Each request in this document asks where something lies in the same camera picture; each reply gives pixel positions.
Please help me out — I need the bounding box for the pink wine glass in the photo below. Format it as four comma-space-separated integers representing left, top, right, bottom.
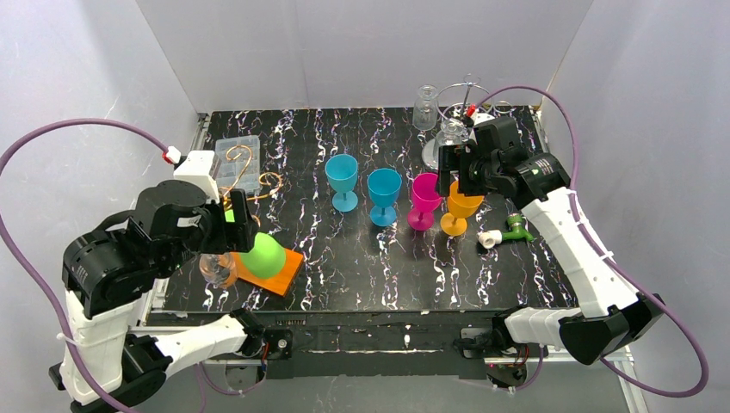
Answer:
407, 172, 442, 231

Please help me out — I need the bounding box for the orange wine glass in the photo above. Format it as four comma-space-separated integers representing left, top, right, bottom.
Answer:
440, 181, 484, 237

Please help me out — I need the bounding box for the blue wine glass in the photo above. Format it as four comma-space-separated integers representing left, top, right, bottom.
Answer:
367, 168, 402, 227
325, 154, 359, 213

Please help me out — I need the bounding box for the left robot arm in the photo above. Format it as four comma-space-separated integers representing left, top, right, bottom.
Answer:
49, 151, 264, 412

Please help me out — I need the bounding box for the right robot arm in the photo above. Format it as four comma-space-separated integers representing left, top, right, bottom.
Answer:
436, 117, 662, 365

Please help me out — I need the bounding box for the clear glass on silver rack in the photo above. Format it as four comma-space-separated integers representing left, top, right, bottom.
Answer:
435, 119, 467, 152

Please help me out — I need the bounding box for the green wine glass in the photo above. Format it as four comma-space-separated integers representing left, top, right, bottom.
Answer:
231, 231, 287, 280

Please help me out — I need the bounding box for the clear wine glass front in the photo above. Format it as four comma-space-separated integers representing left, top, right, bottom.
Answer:
199, 253, 237, 288

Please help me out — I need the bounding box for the upright blue wine glass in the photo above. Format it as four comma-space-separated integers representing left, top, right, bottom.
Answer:
325, 154, 359, 213

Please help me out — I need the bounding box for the clear plastic organizer box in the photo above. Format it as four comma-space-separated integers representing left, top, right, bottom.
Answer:
214, 135, 262, 195

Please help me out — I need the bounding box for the clear glass rear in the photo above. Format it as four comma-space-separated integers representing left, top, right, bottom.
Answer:
412, 84, 438, 132

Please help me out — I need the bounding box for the green white pipe fitting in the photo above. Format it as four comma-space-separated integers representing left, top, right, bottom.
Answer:
477, 213, 535, 250

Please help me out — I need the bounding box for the silver wire glass rack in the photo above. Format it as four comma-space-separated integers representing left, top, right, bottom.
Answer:
412, 73, 512, 172

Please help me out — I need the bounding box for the aluminium base frame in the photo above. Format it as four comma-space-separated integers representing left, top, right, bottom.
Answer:
105, 322, 648, 413

